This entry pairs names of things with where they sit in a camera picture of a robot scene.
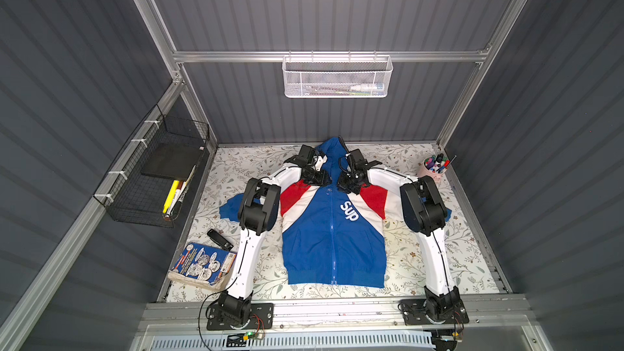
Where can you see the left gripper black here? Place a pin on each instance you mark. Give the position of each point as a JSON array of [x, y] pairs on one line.
[[314, 175]]

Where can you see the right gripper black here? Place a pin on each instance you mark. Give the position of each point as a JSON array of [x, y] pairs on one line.
[[348, 183]]

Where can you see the blue red white jacket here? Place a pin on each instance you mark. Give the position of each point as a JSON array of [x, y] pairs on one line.
[[330, 237]]

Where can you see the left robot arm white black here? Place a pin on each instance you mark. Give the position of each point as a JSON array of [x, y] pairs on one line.
[[257, 216]]

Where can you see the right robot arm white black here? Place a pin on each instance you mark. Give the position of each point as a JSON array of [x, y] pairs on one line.
[[424, 212]]

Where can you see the pink pen cup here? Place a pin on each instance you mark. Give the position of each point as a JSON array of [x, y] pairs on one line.
[[435, 166]]

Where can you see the small black remote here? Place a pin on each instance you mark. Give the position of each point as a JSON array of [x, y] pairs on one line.
[[220, 240]]

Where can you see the blue picture book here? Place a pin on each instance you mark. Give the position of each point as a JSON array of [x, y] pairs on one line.
[[202, 266]]

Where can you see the black notebook in basket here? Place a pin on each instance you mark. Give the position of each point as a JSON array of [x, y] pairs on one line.
[[172, 161]]

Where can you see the yellow marker in basket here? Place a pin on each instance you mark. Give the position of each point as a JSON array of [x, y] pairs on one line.
[[171, 196]]

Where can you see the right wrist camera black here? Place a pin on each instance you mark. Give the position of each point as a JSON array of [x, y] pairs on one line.
[[358, 163]]

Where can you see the white wire mesh basket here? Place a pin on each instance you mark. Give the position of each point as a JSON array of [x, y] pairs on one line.
[[336, 76]]

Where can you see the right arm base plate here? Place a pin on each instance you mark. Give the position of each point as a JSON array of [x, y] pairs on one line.
[[413, 312]]

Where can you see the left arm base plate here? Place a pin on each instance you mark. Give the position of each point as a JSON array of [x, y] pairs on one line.
[[261, 317]]

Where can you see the black wire wall basket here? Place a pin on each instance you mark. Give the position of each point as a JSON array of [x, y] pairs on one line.
[[152, 179]]

